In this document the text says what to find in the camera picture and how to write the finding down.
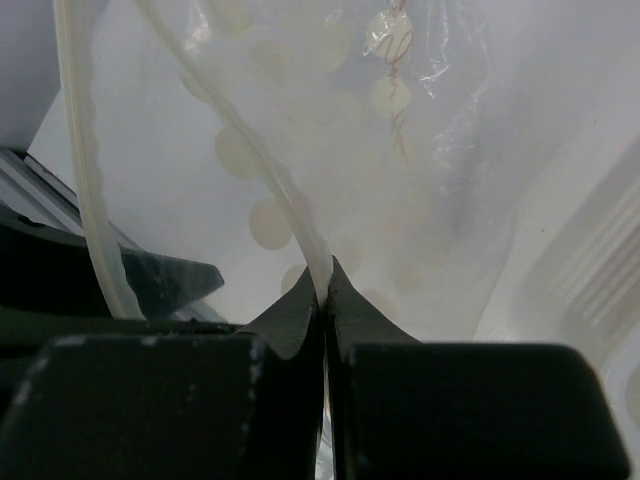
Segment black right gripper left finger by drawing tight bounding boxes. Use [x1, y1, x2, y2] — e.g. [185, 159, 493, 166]
[1, 273, 320, 479]

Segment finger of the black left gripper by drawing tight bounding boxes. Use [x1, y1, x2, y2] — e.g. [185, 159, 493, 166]
[1, 219, 224, 319]

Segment white perforated plastic basket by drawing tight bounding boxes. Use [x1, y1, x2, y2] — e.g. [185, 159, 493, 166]
[476, 1, 639, 460]

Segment aluminium front rail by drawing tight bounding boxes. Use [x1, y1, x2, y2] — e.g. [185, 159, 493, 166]
[1, 148, 122, 252]

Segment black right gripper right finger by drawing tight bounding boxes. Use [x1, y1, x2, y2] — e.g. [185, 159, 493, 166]
[326, 265, 631, 479]

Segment clear polka-dot zip bag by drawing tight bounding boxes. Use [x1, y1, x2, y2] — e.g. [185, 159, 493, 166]
[49, 0, 551, 346]

